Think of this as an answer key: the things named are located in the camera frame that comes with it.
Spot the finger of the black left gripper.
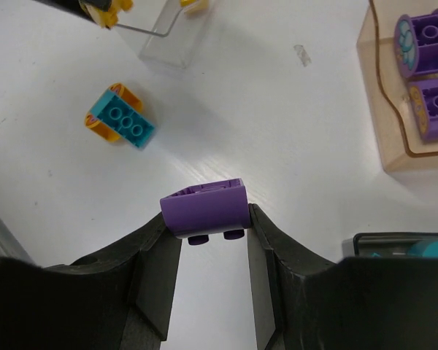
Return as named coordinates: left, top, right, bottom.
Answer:
left=36, top=0, right=112, bottom=18

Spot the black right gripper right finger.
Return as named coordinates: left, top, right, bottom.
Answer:
left=247, top=204, right=438, bottom=349

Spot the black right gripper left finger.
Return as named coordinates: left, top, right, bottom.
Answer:
left=0, top=215, right=181, bottom=349

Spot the yellow lego brick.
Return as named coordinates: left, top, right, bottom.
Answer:
left=82, top=0, right=134, bottom=29
left=180, top=0, right=209, bottom=15

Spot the dark grey translucent container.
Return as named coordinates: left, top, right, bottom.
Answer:
left=342, top=232, right=438, bottom=257

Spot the purple half-round lego brick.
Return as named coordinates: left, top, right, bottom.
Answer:
left=160, top=178, right=251, bottom=246

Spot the teal rectangular lego brick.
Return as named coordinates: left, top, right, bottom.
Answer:
left=89, top=90, right=155, bottom=148

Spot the purple rounded lego brick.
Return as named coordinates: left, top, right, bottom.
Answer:
left=407, top=78, right=438, bottom=142

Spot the purple round flower lego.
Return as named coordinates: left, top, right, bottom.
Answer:
left=394, top=9, right=438, bottom=79

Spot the teal rounded lego brick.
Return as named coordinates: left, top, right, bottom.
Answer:
left=369, top=240, right=438, bottom=258

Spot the clear plastic container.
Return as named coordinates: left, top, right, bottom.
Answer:
left=115, top=0, right=217, bottom=69

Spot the orange rounded lego brick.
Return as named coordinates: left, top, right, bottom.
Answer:
left=84, top=82, right=154, bottom=148

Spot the orange translucent plastic container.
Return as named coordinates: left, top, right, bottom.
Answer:
left=356, top=1, right=438, bottom=176

